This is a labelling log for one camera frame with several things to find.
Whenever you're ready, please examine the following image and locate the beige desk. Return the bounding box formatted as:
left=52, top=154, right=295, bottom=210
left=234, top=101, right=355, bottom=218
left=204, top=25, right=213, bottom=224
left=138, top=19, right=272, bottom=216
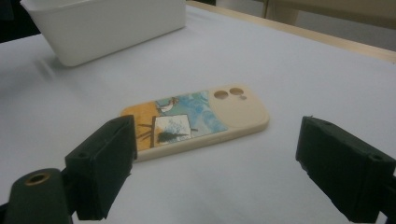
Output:
left=263, top=0, right=396, bottom=31

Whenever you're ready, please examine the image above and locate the beige painted phone case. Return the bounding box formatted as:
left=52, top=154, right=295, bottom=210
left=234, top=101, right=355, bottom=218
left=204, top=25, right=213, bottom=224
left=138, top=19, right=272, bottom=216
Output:
left=120, top=82, right=271, bottom=163

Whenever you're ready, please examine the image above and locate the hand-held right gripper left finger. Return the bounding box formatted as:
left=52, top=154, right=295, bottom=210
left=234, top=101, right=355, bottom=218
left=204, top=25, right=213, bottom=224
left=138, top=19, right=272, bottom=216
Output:
left=64, top=114, right=138, bottom=221

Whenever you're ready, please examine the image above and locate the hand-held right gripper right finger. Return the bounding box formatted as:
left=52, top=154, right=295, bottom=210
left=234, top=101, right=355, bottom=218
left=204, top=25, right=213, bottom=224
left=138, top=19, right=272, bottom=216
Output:
left=294, top=115, right=396, bottom=224

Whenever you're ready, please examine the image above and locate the white plastic container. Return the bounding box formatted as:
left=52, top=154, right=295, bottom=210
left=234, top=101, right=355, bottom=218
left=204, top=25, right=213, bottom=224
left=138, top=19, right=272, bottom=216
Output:
left=20, top=0, right=188, bottom=68

